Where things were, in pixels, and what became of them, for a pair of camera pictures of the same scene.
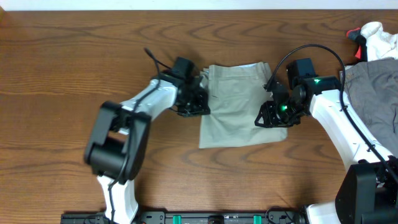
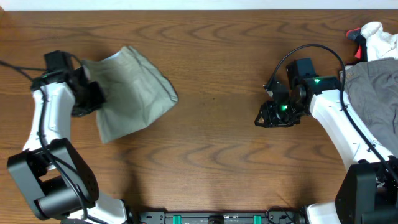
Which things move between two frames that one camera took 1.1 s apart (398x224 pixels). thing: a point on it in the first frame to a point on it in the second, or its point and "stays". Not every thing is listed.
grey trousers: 371,89 stays
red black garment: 354,34 stays
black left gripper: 196,106 to 88,100
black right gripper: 271,120 stays
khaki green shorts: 235,93 to 136,94
